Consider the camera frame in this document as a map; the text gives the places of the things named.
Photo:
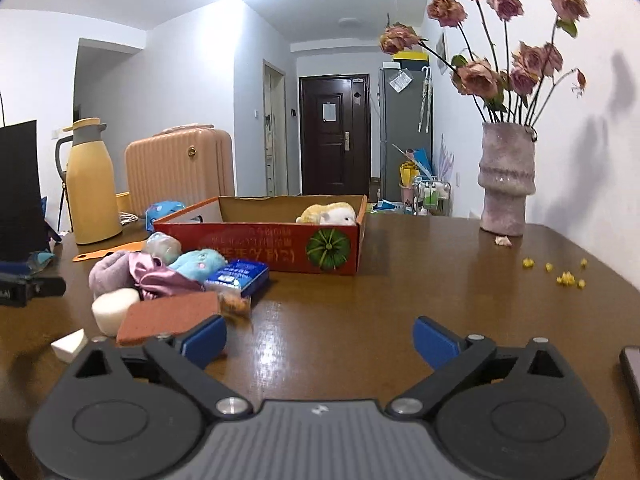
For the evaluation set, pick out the dark brown entrance door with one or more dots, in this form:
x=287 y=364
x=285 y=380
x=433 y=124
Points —
x=334 y=135

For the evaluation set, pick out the pink ceramic vase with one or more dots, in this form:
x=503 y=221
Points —
x=505 y=180

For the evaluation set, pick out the small snack packet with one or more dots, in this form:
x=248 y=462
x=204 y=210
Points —
x=235 y=305

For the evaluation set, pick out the yellow bag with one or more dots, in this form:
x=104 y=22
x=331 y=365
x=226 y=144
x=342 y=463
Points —
x=407 y=174

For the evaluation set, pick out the pink ribbed suitcase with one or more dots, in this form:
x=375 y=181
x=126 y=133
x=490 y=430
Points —
x=180 y=165

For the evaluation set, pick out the purple towel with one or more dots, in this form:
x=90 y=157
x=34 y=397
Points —
x=109 y=272

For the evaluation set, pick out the light blue fluffy scrunchie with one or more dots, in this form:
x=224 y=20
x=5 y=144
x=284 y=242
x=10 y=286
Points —
x=197 y=262

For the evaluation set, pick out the black tripod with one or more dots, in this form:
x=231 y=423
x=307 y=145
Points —
x=62 y=200

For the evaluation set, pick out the grey refrigerator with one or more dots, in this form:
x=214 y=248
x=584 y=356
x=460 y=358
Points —
x=400 y=135

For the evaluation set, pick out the black monitor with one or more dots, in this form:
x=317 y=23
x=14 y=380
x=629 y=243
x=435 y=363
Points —
x=20 y=190

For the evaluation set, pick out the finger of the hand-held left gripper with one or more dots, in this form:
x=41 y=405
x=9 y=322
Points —
x=47 y=289

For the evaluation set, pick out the teal cloth scrap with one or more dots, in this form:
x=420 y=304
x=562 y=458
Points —
x=44 y=259

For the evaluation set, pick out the pink satin scrunchie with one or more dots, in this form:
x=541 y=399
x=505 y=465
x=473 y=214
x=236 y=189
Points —
x=155 y=277

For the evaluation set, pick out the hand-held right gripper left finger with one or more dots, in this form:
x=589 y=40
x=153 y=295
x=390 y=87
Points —
x=206 y=340

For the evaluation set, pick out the yellow box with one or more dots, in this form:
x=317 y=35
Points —
x=410 y=56

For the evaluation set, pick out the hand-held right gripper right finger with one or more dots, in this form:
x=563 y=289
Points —
x=434 y=342

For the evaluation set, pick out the bunch of dried pink roses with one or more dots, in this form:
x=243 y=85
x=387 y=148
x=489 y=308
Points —
x=480 y=72

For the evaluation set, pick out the white folded umbrella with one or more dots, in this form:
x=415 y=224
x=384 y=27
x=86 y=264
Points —
x=425 y=100

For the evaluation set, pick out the blue printed plastic pack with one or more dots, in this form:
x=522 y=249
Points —
x=165 y=210

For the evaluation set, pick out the round ceiling lamp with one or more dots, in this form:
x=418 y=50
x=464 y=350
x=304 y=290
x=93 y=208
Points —
x=353 y=22

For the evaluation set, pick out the white wedge sponge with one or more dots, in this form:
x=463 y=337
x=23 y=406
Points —
x=69 y=346

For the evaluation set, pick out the red cardboard box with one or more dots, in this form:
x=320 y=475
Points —
x=260 y=247

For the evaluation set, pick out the fallen rose petal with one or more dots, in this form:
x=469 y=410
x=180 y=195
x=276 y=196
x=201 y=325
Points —
x=502 y=241

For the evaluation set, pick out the blue tissue packet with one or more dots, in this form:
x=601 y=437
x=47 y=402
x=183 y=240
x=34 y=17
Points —
x=240 y=277

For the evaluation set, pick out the yellow thermos jug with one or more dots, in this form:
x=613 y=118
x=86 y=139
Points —
x=92 y=185

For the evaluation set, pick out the yellow white plush hamster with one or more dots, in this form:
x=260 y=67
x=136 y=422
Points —
x=330 y=214

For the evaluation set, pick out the scattered yellow crumbs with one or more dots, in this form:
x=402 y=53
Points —
x=566 y=278

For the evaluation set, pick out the brown rectangular sponge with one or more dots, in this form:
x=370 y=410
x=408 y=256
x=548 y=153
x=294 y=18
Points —
x=170 y=317

